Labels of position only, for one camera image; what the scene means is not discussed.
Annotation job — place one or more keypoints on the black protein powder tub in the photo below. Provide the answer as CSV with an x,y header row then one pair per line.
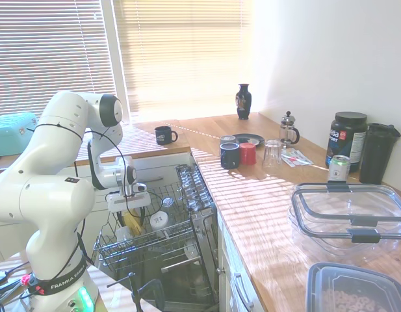
x,y
344,139

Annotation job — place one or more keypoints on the cream venetian window blind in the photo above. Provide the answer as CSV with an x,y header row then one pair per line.
x,y
184,55

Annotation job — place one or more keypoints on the green white drink can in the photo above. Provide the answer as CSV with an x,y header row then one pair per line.
x,y
339,169

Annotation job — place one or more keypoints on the grey lidded cereal container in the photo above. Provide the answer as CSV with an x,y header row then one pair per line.
x,y
349,286

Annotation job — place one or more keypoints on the clear glass jar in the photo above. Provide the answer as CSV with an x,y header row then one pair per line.
x,y
167,202

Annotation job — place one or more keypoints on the clear lidless plastic container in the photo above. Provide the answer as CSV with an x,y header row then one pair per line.
x,y
317,250

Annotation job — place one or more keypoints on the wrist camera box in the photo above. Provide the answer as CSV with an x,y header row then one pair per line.
x,y
141,187

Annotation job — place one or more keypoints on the dark grey plate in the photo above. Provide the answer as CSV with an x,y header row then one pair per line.
x,y
252,139

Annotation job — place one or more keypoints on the clear glass tumbler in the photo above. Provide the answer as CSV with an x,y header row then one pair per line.
x,y
272,154

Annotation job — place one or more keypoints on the dark blue printed mug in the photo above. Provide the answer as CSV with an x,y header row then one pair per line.
x,y
162,136

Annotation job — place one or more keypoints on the shaded venetian window blind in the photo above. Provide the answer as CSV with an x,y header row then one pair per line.
x,y
50,55

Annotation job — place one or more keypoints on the wide white ceramic mug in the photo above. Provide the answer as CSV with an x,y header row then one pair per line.
x,y
159,221

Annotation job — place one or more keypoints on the turquoise bread box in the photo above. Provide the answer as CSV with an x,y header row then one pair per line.
x,y
11,133

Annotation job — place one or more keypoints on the dishwasher cutlery tray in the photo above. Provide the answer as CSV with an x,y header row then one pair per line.
x,y
193,185

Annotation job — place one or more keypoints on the blue enamel mug white rim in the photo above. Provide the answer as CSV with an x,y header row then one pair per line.
x,y
229,157

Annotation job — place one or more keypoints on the black shaker bottle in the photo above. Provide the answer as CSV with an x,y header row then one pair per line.
x,y
377,152

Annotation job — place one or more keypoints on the red cup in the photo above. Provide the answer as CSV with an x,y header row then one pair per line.
x,y
248,154

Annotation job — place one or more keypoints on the clear drinking glass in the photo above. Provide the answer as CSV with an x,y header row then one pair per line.
x,y
189,249

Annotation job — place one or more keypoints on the black screw clamp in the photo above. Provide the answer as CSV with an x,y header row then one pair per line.
x,y
132,286

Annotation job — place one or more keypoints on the grey ceramic mug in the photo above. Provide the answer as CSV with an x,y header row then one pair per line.
x,y
227,139

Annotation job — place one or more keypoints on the round metal door knob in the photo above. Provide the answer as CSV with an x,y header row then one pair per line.
x,y
220,270

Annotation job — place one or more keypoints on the white red printed sachet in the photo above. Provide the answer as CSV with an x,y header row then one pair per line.
x,y
292,153
299,161

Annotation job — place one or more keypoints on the dark blue painted vase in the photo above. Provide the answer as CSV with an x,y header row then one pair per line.
x,y
244,102

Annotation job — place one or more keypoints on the white cabinet with panelled door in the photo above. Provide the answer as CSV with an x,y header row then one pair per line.
x,y
232,260

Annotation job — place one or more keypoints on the clear container grey rimmed lid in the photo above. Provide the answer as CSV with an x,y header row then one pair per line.
x,y
323,217

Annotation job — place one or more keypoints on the yellow ceramic mug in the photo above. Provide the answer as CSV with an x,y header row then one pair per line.
x,y
132,224

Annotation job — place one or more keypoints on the glass French press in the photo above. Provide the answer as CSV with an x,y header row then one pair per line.
x,y
288,131

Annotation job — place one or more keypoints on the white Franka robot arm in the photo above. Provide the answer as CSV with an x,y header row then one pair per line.
x,y
57,195

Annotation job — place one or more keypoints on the open dishwasher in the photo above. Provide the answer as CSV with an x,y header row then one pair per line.
x,y
187,282

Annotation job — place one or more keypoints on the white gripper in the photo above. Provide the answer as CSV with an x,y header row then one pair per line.
x,y
127,201

